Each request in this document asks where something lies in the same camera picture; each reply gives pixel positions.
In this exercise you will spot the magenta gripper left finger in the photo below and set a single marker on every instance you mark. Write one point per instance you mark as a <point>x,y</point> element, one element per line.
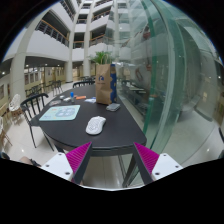
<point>70,166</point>

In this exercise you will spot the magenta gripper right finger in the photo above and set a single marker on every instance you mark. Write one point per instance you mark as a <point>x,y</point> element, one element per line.
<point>153,166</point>

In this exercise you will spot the white computer mouse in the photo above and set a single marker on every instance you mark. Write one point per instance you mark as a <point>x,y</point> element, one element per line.
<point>95,125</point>

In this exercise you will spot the light blue mouse pad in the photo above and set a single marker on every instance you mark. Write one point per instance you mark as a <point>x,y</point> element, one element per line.
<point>61,113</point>

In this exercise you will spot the black oval table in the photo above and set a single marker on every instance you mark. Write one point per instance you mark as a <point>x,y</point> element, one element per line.
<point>112,134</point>

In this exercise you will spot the grey flat packet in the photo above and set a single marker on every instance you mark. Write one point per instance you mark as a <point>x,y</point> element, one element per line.
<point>56,102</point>

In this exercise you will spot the light blue paper card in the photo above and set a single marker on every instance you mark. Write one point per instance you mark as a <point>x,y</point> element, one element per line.
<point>90,100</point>

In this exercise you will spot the orange marker pen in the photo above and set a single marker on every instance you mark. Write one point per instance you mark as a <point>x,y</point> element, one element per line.
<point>81,97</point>

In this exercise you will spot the grey folded cloth pouch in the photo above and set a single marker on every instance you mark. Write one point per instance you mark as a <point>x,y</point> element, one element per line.
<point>113,107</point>

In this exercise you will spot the black slatted chair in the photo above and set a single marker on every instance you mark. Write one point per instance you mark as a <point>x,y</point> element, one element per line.
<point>32,107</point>

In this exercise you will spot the small blue capped bottle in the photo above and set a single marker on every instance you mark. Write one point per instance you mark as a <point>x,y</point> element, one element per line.
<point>72,96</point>

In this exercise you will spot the brown paper bag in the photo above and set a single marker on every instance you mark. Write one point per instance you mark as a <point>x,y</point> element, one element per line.
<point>105,84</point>

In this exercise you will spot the white lattice chair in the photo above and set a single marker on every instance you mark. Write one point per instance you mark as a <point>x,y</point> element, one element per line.
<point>14,106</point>

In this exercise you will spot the black chair behind table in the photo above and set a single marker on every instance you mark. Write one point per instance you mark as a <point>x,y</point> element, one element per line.
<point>83,83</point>

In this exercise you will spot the curved glass partition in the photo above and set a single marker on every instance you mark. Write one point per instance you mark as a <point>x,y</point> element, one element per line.
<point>178,77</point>

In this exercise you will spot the green potted plant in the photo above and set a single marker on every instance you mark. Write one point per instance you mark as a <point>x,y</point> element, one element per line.
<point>102,57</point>

